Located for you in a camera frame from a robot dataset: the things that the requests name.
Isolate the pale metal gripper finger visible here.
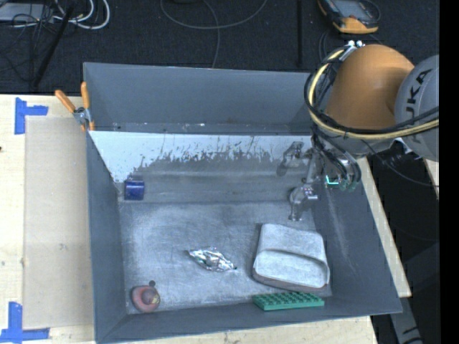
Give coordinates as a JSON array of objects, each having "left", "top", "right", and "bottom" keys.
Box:
[
  {"left": 276, "top": 140, "right": 306, "bottom": 177},
  {"left": 288, "top": 186, "right": 320, "bottom": 223}
]

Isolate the grey metal bin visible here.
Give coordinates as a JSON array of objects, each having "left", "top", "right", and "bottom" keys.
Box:
[{"left": 82, "top": 62, "right": 404, "bottom": 344}]

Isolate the blue small block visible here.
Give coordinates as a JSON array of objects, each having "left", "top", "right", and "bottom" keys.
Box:
[{"left": 123, "top": 178, "right": 146, "bottom": 201}]

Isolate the pale wood board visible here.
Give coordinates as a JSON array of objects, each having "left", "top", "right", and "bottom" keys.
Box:
[{"left": 22, "top": 115, "right": 95, "bottom": 331}]

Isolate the white folded cloth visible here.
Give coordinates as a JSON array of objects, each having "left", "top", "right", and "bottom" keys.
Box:
[{"left": 251, "top": 223, "right": 331, "bottom": 294}]

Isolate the crumpled silver foil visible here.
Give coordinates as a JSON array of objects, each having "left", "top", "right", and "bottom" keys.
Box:
[{"left": 187, "top": 247, "right": 238, "bottom": 273}]

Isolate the red round toy fruit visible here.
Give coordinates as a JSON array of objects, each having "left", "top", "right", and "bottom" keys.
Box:
[{"left": 130, "top": 284, "right": 161, "bottom": 314}]

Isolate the green studded flat block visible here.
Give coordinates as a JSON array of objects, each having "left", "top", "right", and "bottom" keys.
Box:
[{"left": 251, "top": 291, "right": 326, "bottom": 312}]

